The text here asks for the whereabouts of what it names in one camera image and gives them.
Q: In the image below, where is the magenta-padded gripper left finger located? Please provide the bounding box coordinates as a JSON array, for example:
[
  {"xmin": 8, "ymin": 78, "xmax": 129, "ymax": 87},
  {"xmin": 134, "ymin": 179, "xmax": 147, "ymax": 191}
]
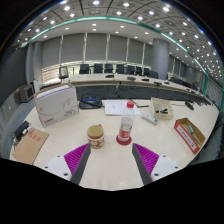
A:
[{"xmin": 42, "ymin": 142, "xmax": 92, "ymax": 186}]

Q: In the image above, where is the flat round red coaster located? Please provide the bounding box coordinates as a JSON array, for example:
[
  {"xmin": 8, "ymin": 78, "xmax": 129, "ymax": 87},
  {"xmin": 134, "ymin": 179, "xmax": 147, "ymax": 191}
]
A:
[{"xmin": 115, "ymin": 134, "xmax": 133, "ymax": 147}]

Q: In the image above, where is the grey CRT monitor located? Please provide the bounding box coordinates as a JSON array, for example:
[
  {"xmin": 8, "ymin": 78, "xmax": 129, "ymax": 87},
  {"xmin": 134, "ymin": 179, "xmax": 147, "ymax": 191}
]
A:
[{"xmin": 19, "ymin": 83, "xmax": 36, "ymax": 103}]

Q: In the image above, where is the row of black office chairs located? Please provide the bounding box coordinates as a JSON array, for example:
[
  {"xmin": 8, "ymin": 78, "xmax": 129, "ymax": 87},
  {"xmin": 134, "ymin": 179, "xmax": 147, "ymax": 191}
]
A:
[{"xmin": 59, "ymin": 63, "xmax": 159, "ymax": 80}]

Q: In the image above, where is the long curved conference desk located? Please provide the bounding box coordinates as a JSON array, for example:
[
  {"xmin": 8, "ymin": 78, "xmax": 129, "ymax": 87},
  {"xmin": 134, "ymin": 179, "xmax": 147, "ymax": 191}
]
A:
[{"xmin": 64, "ymin": 73, "xmax": 214, "ymax": 104}]

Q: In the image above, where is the brown paper envelope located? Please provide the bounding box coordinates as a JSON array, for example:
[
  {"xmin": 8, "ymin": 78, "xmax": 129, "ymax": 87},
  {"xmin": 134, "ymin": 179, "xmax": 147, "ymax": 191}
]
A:
[{"xmin": 12, "ymin": 127, "xmax": 50, "ymax": 166}]

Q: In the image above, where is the white paper sheet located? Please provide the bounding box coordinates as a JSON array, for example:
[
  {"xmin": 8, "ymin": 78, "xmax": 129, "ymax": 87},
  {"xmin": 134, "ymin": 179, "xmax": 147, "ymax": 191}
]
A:
[{"xmin": 103, "ymin": 99, "xmax": 141, "ymax": 117}]

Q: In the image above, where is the black electronic device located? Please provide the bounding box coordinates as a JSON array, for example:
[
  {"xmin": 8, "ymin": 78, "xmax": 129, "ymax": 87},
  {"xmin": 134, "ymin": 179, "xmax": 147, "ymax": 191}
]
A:
[{"xmin": 13, "ymin": 120, "xmax": 31, "ymax": 139}]

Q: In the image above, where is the group of ceiling lights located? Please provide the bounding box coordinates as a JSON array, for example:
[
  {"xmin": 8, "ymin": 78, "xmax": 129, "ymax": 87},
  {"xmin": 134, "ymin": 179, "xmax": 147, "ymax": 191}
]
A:
[{"xmin": 16, "ymin": 0, "xmax": 221, "ymax": 81}]

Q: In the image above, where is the red and cream mug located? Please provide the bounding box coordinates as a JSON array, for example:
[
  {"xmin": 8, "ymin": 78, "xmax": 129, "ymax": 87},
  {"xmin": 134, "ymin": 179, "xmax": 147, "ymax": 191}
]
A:
[{"xmin": 86, "ymin": 123, "xmax": 106, "ymax": 150}]

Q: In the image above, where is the open red-sided cardboard box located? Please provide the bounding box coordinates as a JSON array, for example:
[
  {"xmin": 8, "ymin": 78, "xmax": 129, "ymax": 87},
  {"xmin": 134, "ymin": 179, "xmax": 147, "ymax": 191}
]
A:
[{"xmin": 173, "ymin": 117, "xmax": 207, "ymax": 155}]

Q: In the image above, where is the white paper ream box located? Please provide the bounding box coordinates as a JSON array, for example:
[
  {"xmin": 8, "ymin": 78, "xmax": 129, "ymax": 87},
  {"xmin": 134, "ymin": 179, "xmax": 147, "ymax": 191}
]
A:
[{"xmin": 34, "ymin": 83, "xmax": 80, "ymax": 129}]

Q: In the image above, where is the small beige open box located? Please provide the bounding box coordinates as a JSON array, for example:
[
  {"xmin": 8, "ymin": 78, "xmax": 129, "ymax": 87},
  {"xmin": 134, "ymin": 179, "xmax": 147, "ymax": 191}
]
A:
[{"xmin": 150, "ymin": 96, "xmax": 175, "ymax": 121}]

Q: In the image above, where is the white remote control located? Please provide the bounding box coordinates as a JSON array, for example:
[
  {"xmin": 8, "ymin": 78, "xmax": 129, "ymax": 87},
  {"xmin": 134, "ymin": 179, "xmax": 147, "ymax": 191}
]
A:
[{"xmin": 141, "ymin": 113, "xmax": 159, "ymax": 126}]

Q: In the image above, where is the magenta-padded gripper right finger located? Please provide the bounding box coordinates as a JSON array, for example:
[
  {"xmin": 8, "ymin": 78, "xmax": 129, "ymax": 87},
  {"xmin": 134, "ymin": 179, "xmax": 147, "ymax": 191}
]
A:
[{"xmin": 131, "ymin": 142, "xmax": 184, "ymax": 186}]

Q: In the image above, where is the clear red-capped water bottle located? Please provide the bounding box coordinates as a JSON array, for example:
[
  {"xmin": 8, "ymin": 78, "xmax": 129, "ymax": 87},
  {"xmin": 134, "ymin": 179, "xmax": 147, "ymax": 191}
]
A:
[{"xmin": 117, "ymin": 100, "xmax": 136, "ymax": 144}]

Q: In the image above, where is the black desk microphone unit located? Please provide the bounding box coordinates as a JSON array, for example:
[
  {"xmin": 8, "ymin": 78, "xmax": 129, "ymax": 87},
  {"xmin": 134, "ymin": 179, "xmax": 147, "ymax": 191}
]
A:
[{"xmin": 184, "ymin": 100, "xmax": 195, "ymax": 111}]

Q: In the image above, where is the black desk phone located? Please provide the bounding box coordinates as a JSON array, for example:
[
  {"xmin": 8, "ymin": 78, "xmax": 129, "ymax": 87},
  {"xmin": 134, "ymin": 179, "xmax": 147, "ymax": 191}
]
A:
[{"xmin": 78, "ymin": 94, "xmax": 104, "ymax": 110}]

